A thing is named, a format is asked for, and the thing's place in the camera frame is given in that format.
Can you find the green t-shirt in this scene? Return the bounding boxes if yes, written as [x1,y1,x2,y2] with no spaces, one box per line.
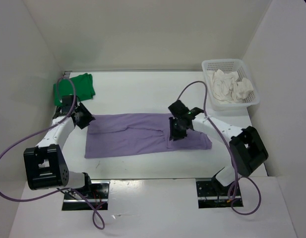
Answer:
[53,73,96,106]

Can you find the purple t-shirt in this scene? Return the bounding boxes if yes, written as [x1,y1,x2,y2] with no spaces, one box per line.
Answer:
[85,113,212,159]

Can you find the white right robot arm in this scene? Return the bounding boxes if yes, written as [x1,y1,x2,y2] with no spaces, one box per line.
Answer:
[169,114,268,195]

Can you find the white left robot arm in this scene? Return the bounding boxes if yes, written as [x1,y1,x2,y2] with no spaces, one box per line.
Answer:
[23,103,95,198]

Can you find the white t-shirt in basket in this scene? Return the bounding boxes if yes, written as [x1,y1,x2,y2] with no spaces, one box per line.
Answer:
[206,69,254,104]

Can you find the white plastic basket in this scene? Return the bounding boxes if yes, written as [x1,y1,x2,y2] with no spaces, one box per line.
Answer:
[201,59,260,111]

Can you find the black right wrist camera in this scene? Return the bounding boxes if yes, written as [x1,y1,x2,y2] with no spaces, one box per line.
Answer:
[168,100,204,120]

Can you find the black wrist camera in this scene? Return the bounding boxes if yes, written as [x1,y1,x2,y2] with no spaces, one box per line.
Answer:
[168,100,204,120]
[53,95,78,119]

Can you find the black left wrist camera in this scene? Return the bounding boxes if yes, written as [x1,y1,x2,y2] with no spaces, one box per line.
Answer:
[53,95,78,119]

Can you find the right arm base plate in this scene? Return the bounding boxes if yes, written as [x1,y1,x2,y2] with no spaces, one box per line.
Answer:
[195,178,232,209]

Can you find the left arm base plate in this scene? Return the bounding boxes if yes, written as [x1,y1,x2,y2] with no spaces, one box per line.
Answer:
[61,180,110,211]

